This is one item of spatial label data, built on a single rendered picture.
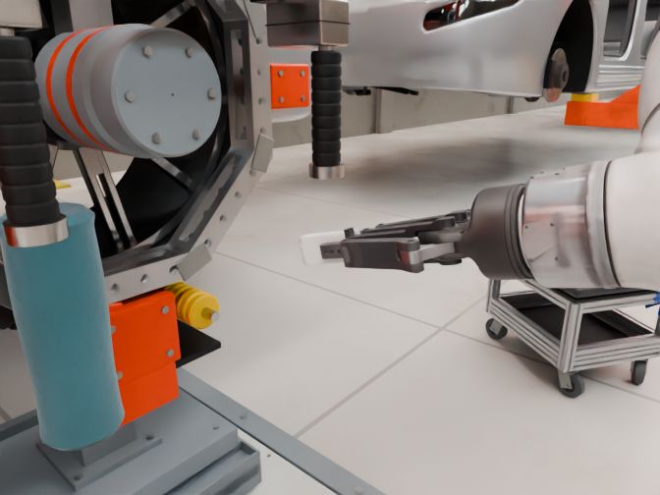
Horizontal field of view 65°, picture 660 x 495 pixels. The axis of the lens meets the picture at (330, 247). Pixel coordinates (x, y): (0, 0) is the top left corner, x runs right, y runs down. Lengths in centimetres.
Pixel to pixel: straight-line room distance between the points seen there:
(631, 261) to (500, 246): 8
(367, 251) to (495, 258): 11
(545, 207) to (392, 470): 100
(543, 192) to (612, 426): 125
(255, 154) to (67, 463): 62
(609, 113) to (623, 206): 365
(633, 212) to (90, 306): 49
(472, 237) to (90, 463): 81
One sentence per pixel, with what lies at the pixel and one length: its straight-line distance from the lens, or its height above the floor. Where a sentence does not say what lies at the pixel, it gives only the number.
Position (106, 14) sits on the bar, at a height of 94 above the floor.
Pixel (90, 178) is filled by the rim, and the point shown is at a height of 73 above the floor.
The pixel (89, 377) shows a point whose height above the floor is 57.
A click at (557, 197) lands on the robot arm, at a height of 79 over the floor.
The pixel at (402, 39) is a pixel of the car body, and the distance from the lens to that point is 313.
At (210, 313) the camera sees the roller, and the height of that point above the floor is 52.
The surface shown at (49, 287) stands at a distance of 57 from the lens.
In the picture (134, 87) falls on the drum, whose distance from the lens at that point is 55.
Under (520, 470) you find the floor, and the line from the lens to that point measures 137.
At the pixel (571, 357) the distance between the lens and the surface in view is 157.
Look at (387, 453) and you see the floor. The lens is 135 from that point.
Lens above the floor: 87
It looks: 19 degrees down
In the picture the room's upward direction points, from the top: straight up
